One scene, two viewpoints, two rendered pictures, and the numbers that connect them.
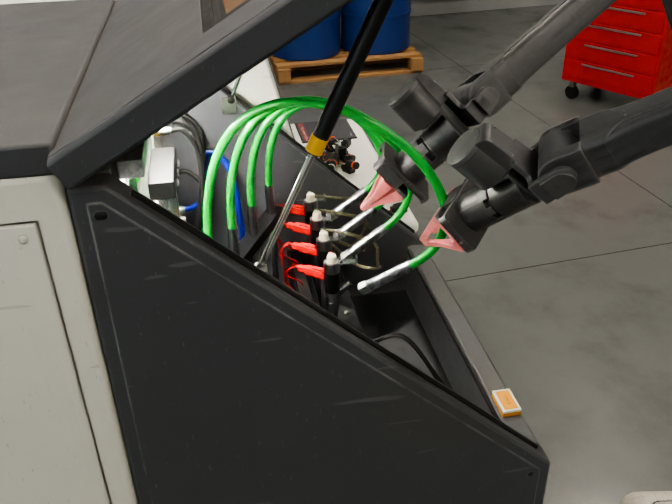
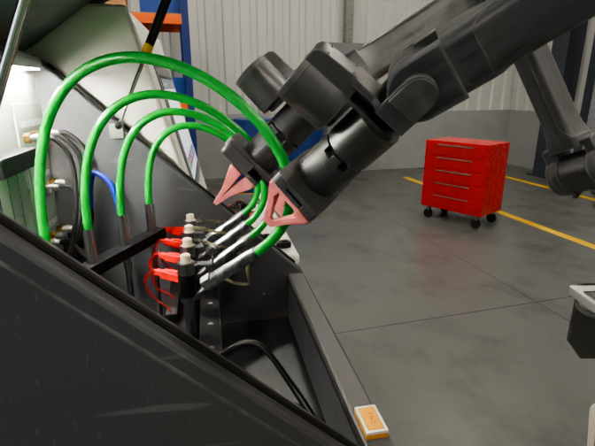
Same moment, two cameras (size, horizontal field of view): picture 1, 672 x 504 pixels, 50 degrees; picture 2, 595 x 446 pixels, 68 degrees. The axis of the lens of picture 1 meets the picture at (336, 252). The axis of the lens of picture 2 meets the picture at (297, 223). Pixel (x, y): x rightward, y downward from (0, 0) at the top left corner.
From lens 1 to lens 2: 0.54 m
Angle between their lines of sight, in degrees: 14
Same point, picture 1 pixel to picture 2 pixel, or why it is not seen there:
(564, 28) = (414, 32)
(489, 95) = not seen: hidden behind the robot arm
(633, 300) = (483, 347)
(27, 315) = not seen: outside the picture
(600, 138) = (466, 25)
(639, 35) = (469, 175)
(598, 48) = (444, 184)
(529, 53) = (382, 49)
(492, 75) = not seen: hidden behind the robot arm
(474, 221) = (316, 180)
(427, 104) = (274, 79)
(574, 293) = (438, 342)
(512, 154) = (353, 72)
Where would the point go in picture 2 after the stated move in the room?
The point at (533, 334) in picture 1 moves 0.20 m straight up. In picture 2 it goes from (409, 373) to (412, 338)
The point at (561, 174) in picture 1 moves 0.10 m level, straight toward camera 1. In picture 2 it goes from (416, 80) to (408, 77)
